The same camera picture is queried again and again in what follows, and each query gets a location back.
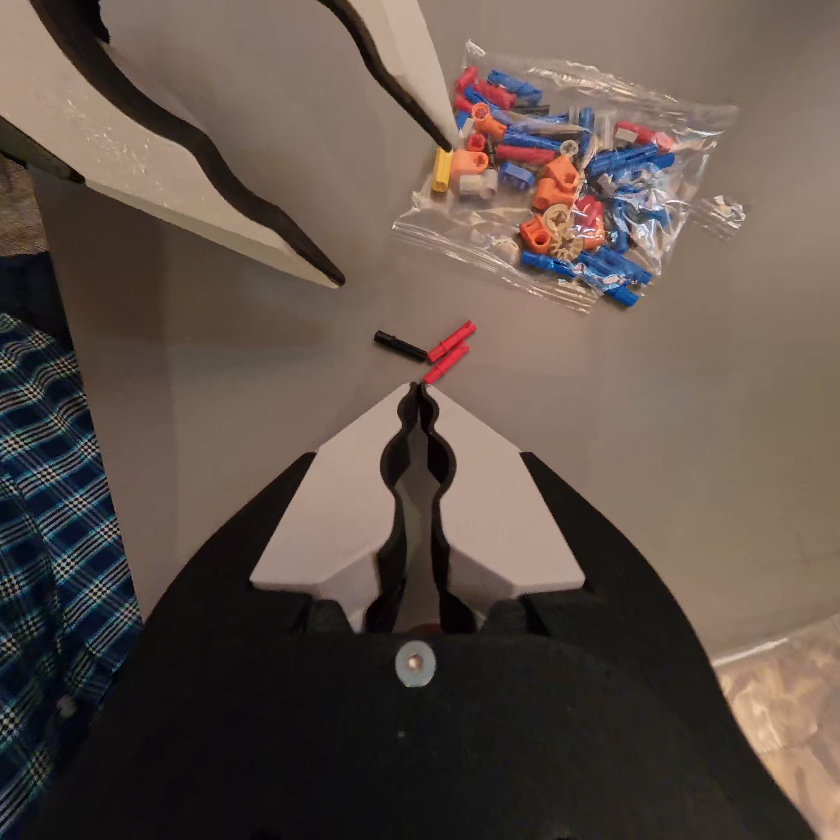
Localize torn clear plastic scrap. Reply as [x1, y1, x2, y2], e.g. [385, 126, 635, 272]
[696, 195, 747, 242]

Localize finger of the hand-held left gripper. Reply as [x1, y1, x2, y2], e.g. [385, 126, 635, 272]
[318, 0, 457, 153]
[0, 0, 347, 290]

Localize clear bag of lego pieces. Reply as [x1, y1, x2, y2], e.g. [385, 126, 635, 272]
[392, 39, 739, 315]

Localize person's plaid shirt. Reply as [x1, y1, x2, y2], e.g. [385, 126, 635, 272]
[0, 311, 144, 840]

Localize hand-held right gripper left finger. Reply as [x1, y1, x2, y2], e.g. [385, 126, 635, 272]
[249, 382, 421, 634]

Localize black lego pin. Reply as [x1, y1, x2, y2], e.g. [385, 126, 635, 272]
[374, 330, 428, 362]

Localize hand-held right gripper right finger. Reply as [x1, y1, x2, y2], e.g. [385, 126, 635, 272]
[420, 384, 586, 634]

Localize red lego pin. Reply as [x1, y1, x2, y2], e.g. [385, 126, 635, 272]
[422, 344, 471, 385]
[427, 320, 477, 363]

